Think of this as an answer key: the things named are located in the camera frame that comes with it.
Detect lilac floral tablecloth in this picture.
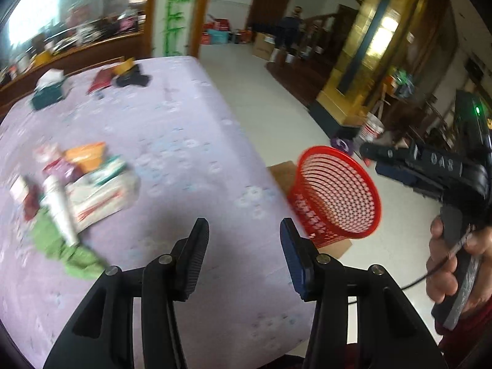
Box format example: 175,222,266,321
1,57,314,368

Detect purple snack packet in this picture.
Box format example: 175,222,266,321
42,157,82,184

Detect white tube bottle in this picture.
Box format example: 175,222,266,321
42,176,78,247

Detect cardboard box far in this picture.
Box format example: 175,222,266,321
253,33,275,61

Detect dark red wrapper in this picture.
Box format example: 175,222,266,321
22,185,40,222

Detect wooden sideboard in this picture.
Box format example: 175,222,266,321
1,32,150,112

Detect red sleeve forearm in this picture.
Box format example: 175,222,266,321
434,300,492,369

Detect red mesh waste basket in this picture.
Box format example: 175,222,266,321
290,146,382,247

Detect orange medicine box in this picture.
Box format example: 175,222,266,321
63,142,106,173

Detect teal tissue box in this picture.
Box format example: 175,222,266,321
31,68,73,111

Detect right hand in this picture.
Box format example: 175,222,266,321
425,216,492,318

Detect red packet far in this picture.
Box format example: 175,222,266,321
87,68,114,95

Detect black wallet pouch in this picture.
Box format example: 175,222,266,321
115,64,152,88

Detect green cloth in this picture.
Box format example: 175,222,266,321
30,208,105,280

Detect white printed plastic bag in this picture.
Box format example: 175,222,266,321
65,170,140,233

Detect white paint bucket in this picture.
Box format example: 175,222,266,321
355,113,384,145

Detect gold pillar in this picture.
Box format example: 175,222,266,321
308,0,424,137

